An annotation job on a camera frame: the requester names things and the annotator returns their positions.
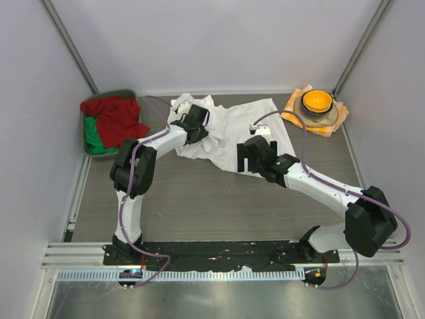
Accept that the white t-shirt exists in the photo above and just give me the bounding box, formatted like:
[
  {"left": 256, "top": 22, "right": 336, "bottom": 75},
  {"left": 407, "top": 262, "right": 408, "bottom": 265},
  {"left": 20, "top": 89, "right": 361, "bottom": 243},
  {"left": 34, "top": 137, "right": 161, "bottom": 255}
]
[
  {"left": 167, "top": 93, "right": 277, "bottom": 173},
  {"left": 202, "top": 95, "right": 223, "bottom": 108}
]

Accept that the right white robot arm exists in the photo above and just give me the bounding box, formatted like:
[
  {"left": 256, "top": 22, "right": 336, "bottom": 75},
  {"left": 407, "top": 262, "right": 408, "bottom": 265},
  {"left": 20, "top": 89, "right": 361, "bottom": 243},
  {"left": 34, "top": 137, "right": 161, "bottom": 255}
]
[{"left": 236, "top": 136, "right": 398, "bottom": 263}]

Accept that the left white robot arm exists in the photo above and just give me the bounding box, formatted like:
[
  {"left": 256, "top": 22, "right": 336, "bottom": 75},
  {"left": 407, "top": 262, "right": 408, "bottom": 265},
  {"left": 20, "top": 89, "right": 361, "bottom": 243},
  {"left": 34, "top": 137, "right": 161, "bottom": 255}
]
[{"left": 103, "top": 102, "right": 210, "bottom": 265}]

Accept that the folded white t-shirt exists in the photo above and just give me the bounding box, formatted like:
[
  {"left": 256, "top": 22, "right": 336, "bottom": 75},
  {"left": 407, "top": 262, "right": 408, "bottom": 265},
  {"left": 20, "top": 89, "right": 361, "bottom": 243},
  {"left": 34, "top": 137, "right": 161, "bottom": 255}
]
[{"left": 202, "top": 95, "right": 223, "bottom": 108}]

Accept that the orange checked cloth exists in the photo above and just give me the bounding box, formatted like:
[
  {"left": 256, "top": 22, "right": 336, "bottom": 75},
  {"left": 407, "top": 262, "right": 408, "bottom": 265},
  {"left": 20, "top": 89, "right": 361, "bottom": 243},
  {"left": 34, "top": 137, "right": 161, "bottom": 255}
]
[{"left": 280, "top": 85, "right": 349, "bottom": 138}]

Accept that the beige ceramic plate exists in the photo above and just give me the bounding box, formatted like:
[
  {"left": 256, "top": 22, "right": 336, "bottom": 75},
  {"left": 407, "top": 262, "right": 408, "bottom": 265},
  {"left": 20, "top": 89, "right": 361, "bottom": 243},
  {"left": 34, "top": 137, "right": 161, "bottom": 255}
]
[{"left": 294, "top": 97, "right": 338, "bottom": 128}]

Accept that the red t-shirt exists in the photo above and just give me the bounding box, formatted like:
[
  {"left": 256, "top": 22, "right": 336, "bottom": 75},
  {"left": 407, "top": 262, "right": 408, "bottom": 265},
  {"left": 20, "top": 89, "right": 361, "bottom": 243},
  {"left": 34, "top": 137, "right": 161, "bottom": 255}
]
[{"left": 79, "top": 95, "right": 150, "bottom": 150}]

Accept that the orange bowl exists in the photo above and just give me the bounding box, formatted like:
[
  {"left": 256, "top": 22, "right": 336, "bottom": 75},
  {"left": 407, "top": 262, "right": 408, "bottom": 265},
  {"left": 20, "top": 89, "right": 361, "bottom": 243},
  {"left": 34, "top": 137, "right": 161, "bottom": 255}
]
[{"left": 301, "top": 90, "right": 333, "bottom": 114}]

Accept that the green t-shirt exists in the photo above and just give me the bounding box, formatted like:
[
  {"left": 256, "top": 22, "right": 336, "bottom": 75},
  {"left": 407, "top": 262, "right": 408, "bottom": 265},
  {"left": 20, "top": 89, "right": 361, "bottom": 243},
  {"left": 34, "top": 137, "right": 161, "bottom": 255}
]
[{"left": 84, "top": 116, "right": 118, "bottom": 155}]

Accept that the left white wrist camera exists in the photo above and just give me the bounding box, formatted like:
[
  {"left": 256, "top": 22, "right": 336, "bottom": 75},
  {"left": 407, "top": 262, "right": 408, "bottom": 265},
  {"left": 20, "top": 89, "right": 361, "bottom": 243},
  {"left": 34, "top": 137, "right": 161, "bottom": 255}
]
[{"left": 171, "top": 101, "right": 191, "bottom": 114}]

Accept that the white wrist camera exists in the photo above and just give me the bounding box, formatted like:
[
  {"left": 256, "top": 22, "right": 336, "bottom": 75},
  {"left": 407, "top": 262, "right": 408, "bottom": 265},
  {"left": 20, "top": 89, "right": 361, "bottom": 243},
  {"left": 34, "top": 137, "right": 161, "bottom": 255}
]
[
  {"left": 249, "top": 124, "right": 271, "bottom": 138},
  {"left": 171, "top": 101, "right": 191, "bottom": 114}
]

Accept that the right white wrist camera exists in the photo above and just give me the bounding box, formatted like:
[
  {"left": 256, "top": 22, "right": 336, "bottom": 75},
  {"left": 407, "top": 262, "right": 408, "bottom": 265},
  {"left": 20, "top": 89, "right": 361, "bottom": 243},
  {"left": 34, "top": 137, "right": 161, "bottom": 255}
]
[{"left": 249, "top": 124, "right": 271, "bottom": 138}]

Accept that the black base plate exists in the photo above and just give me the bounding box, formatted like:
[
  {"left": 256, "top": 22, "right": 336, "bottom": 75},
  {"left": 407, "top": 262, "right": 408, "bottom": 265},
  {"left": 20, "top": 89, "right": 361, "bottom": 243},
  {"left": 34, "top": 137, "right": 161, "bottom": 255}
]
[{"left": 102, "top": 241, "right": 340, "bottom": 272}]

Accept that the aluminium frame rail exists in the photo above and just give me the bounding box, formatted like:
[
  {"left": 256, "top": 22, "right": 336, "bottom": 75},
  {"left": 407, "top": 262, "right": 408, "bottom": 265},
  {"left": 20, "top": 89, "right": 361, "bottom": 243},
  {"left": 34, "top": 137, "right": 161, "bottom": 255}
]
[{"left": 41, "top": 243, "right": 404, "bottom": 269}]

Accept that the white slotted cable duct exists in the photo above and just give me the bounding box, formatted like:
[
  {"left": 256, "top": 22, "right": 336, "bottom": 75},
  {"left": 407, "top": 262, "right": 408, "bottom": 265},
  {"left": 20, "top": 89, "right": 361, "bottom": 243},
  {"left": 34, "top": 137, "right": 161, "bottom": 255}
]
[{"left": 56, "top": 267, "right": 305, "bottom": 282}]

